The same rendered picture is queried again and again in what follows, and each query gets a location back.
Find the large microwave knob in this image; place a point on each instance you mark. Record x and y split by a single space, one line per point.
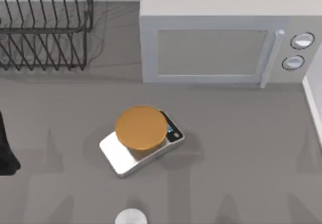
302 40

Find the small microwave knob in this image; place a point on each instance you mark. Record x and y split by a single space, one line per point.
293 62

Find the silver kitchen scale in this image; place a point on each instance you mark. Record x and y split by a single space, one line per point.
120 156

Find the pale microwave oven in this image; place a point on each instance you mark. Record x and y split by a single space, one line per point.
226 5

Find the white cup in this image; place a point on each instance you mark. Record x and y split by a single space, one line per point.
130 217

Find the round orange bread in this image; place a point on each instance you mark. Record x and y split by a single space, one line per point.
141 128

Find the microwave oven door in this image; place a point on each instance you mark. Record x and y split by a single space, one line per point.
211 53

